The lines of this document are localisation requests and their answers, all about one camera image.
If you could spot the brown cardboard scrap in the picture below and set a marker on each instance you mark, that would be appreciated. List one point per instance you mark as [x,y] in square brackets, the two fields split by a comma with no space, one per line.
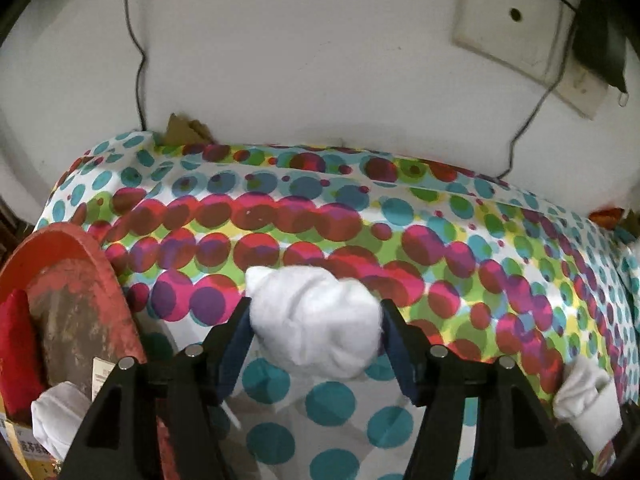
[180,130]

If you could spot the red and yellow packet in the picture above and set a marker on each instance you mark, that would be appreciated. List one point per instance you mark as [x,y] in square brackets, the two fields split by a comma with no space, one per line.
[607,217]

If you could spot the large red sock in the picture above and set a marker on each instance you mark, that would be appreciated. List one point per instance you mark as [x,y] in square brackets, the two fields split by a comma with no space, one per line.
[17,355]

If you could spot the red round tray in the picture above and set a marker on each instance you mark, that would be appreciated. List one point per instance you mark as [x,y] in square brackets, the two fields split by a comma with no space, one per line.
[65,300]

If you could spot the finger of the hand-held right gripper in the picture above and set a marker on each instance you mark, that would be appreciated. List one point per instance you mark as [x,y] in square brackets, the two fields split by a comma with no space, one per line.
[580,447]

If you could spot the yellow box with barcode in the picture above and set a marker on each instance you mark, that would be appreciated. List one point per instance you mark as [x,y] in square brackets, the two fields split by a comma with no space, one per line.
[20,452]

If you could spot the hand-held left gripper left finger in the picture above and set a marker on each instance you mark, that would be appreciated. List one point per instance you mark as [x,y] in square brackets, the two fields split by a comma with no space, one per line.
[235,355]

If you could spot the fluffy white sock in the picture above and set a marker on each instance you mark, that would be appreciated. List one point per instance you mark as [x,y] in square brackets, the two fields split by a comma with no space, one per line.
[310,325]

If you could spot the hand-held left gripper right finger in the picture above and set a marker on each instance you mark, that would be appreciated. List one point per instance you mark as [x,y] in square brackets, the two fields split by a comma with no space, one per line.
[400,355]

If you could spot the polka dot tablecloth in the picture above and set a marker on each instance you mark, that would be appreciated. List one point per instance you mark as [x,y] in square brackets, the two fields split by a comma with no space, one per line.
[350,220]

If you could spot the white wall power socket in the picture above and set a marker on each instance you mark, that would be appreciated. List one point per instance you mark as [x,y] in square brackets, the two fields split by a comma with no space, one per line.
[585,92]

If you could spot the black power adapter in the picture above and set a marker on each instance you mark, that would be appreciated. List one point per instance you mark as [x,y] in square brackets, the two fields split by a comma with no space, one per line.
[597,40]

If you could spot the yellow and white box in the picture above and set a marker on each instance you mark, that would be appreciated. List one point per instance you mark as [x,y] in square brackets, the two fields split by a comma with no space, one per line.
[102,375]

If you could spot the smooth white sock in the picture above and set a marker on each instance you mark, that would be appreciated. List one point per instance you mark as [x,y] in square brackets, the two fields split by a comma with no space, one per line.
[55,410]

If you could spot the wall plate with round hole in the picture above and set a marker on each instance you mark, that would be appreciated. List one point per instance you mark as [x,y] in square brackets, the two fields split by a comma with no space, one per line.
[500,30]

